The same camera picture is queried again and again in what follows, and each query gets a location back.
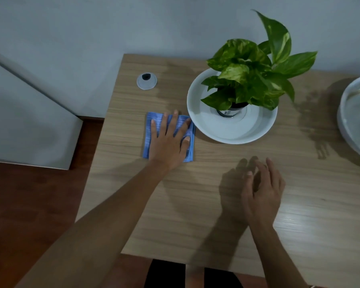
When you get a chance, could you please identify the person's left hand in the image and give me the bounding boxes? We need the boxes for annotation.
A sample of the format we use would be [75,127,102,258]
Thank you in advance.
[148,110,192,172]

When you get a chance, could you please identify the person's right hand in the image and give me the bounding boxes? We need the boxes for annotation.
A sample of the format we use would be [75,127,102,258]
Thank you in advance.
[241,158,286,226]

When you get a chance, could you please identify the blue cleaning cloth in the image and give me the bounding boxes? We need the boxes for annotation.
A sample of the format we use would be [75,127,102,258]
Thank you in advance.
[142,112,196,163]

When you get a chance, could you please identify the person's left forearm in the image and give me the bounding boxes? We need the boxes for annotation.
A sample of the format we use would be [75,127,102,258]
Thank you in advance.
[15,160,172,288]

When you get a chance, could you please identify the person's right forearm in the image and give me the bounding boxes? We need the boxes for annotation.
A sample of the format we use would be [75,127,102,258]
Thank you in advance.
[248,220,310,288]

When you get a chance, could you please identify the white round bowl planter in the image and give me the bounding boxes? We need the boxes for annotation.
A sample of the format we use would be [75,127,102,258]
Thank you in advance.
[187,68,278,145]

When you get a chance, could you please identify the small black inner pot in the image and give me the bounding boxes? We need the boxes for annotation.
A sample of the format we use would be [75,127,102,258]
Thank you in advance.
[217,102,249,118]

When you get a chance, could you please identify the green variegated pothos plant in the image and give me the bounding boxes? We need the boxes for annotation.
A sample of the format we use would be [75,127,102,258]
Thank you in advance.
[200,9,318,111]

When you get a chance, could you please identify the white marbled planter pot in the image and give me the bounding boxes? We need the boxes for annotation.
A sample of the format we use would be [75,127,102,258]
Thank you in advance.
[337,74,360,156]

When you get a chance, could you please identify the person's black shorts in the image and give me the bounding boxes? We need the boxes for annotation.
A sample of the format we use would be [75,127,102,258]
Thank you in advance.
[144,259,244,288]

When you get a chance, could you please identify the grey door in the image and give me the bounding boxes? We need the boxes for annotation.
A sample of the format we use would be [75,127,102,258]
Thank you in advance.
[0,46,83,171]

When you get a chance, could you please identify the grey round cable grommet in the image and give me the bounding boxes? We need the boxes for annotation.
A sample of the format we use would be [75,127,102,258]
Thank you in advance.
[136,72,158,90]

